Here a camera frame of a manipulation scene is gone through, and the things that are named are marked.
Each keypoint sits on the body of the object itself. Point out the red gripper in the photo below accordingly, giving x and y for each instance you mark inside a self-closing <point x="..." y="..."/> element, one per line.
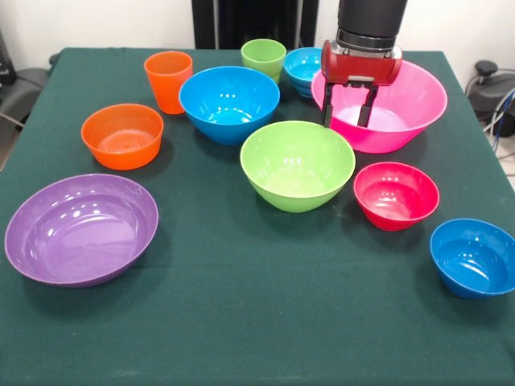
<point x="362" y="68"/>

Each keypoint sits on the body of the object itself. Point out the large pink bowl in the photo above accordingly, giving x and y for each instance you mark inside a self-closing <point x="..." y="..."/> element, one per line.
<point x="410" y="104"/>

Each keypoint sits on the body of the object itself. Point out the small ribbed cyan bowl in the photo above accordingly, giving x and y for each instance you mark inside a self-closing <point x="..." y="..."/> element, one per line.
<point x="301" y="68"/>

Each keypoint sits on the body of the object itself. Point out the green bowl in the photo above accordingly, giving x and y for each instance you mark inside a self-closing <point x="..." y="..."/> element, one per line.
<point x="297" y="169"/>

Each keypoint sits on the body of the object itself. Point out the red bowl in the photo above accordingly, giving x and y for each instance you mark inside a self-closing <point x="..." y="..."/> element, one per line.
<point x="396" y="197"/>

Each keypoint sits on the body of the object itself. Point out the green cup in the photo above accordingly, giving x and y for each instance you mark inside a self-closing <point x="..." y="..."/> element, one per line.
<point x="261" y="58"/>

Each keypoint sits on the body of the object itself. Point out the large light blue bowl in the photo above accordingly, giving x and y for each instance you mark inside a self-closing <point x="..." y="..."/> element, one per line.
<point x="225" y="100"/>

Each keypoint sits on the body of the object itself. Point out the black floor stand base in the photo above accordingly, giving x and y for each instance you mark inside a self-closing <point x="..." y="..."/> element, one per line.
<point x="491" y="92"/>
<point x="24" y="88"/>

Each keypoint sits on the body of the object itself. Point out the orange cup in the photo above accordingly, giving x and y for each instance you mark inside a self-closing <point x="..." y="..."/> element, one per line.
<point x="167" y="88"/>

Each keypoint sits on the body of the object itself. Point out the dark green tablecloth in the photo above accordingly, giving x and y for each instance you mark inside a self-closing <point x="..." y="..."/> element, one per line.
<point x="257" y="281"/>

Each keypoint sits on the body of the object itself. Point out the small dark blue bowl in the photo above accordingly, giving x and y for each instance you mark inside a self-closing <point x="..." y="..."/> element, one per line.
<point x="470" y="257"/>

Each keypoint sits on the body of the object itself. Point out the orange bowl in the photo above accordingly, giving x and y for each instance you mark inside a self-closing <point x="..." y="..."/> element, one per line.
<point x="120" y="154"/>

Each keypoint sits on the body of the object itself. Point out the purple bowl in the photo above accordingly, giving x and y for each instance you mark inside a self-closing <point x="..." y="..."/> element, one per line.
<point x="80" y="241"/>

